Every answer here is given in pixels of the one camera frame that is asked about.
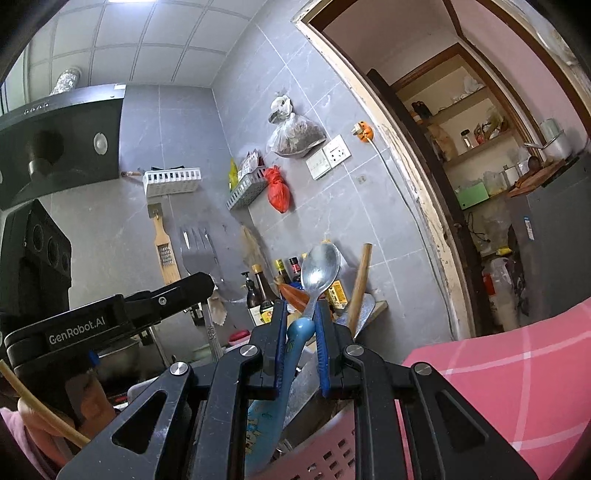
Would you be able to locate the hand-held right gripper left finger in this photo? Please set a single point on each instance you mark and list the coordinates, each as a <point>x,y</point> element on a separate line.
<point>279,341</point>

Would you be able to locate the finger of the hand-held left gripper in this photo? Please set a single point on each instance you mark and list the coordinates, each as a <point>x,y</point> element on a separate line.
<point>184,288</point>

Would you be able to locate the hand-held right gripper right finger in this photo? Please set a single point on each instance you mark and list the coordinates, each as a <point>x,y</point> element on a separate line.
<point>323,350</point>

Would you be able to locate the steel fork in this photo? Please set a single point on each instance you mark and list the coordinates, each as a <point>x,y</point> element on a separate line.
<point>198,258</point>

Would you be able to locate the wooden chopstick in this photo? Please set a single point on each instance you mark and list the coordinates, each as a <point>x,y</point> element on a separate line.
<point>361,281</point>
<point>46,408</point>

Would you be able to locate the white perforated utensil basket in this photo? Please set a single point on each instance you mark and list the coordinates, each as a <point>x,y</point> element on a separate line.
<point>323,457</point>

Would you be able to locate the person's left forearm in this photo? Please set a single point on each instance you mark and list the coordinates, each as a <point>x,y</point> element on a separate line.
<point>23,443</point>

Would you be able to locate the person's left hand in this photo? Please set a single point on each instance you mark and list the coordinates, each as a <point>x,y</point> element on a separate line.
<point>90,401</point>

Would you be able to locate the white hanging towel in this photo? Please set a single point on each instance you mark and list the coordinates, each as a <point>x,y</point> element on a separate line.
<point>217,311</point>

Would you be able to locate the wooden grater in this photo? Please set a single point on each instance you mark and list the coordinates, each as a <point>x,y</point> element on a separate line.
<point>161,244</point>

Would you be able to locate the dark pump bottle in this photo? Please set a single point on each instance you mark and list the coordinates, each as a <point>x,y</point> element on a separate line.
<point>251,300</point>

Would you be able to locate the dark bottle yellow cap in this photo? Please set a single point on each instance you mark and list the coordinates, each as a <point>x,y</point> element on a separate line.
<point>280,272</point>

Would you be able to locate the bottle with red cap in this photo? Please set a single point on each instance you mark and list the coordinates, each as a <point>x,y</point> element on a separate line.
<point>295,272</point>

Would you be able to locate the hanging loofah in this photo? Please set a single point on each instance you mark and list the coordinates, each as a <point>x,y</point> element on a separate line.
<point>251,249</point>

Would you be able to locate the red plastic bag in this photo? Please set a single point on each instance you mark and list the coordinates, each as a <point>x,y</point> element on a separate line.
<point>278,194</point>

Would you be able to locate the assorted seasoning packets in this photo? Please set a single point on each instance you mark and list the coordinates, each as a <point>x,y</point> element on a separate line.
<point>249,166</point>

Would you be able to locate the clear bag of dried goods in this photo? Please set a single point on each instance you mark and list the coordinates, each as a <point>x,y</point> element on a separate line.
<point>295,136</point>

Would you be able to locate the pink checked tablecloth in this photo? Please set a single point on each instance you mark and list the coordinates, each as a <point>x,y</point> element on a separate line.
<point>508,392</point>

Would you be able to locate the black range hood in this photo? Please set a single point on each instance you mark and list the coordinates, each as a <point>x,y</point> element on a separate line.
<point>60,138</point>

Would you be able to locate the green box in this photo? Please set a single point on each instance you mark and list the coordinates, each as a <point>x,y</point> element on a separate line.
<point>472,196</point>

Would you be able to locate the orange plug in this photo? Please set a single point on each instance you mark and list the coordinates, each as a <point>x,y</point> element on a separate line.
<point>364,133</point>

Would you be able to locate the grey fridge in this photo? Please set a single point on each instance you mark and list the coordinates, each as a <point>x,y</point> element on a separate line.
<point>554,240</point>

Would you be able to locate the glass jar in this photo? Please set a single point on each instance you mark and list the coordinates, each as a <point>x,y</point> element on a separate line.
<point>467,139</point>

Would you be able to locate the wooden shelf unit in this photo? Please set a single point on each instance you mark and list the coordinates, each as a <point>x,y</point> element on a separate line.
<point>480,147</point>

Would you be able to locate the wooden cutting board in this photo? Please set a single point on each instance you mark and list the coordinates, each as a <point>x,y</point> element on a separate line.
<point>540,177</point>

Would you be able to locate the aluminium pot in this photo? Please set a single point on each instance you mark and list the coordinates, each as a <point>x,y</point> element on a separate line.
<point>556,145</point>

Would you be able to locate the white wall basket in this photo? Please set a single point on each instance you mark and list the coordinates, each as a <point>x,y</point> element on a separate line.
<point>171,182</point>

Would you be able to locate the grey wall basket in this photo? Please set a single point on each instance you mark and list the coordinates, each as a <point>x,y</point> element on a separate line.
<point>244,194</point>

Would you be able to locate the white wall switch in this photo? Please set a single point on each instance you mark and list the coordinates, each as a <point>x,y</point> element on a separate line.
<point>317,166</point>

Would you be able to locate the worn door frame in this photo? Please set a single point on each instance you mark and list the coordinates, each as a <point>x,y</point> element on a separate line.
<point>415,184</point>

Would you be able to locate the white wall socket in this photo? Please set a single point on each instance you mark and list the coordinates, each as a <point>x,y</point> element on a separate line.
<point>336,150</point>

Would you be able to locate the aluminium exhaust duct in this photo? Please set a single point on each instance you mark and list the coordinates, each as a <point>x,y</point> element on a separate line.
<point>67,81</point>

